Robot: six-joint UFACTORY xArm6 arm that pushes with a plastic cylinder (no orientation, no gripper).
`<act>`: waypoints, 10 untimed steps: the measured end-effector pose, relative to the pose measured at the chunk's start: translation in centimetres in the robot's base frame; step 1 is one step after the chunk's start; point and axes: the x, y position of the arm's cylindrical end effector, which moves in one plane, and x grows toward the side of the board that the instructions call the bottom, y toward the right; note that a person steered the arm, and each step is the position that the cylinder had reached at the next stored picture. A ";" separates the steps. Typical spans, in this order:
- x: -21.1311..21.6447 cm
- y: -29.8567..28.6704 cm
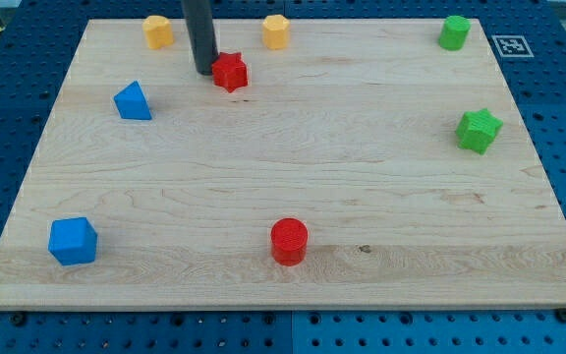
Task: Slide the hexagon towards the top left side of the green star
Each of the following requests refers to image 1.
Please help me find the red cylinder block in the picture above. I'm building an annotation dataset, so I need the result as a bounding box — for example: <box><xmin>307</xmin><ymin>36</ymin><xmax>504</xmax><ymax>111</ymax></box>
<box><xmin>270</xmin><ymin>218</ymin><xmax>309</xmax><ymax>266</ymax></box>

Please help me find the blue triangle block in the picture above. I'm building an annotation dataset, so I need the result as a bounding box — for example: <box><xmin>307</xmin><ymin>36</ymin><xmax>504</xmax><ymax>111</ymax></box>
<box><xmin>113</xmin><ymin>81</ymin><xmax>152</xmax><ymax>120</ymax></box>

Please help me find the blue cube block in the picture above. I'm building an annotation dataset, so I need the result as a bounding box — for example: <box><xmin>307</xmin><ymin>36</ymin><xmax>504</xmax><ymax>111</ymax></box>
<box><xmin>48</xmin><ymin>217</ymin><xmax>97</xmax><ymax>266</ymax></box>

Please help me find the white fiducial marker tag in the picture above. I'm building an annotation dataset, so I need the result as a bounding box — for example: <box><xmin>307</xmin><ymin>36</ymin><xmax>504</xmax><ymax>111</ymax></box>
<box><xmin>491</xmin><ymin>34</ymin><xmax>534</xmax><ymax>58</ymax></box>

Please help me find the yellow heart block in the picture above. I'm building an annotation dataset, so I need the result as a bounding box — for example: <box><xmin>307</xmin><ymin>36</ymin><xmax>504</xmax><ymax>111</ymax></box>
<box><xmin>141</xmin><ymin>15</ymin><xmax>175</xmax><ymax>49</ymax></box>

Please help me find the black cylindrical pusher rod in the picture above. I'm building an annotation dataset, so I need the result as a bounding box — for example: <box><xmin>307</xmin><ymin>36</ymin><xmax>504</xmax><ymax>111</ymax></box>
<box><xmin>181</xmin><ymin>0</ymin><xmax>218</xmax><ymax>76</ymax></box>

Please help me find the green cylinder block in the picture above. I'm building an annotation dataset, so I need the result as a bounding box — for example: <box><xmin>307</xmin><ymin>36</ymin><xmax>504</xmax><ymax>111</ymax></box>
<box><xmin>438</xmin><ymin>15</ymin><xmax>471</xmax><ymax>51</ymax></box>

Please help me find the wooden board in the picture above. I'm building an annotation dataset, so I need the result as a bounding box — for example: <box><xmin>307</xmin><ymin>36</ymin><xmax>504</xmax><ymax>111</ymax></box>
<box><xmin>0</xmin><ymin>19</ymin><xmax>566</xmax><ymax>312</ymax></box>

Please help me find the yellow hexagon block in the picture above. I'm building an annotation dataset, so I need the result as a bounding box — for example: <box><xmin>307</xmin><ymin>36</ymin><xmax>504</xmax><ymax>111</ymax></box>
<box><xmin>261</xmin><ymin>14</ymin><xmax>290</xmax><ymax>50</ymax></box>

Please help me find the green star block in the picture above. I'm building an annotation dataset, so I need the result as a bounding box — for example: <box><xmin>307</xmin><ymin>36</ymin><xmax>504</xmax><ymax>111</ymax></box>
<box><xmin>455</xmin><ymin>108</ymin><xmax>503</xmax><ymax>155</ymax></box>

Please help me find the red star block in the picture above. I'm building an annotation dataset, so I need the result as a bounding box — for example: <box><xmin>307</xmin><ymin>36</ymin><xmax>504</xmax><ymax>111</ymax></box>
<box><xmin>211</xmin><ymin>52</ymin><xmax>249</xmax><ymax>92</ymax></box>

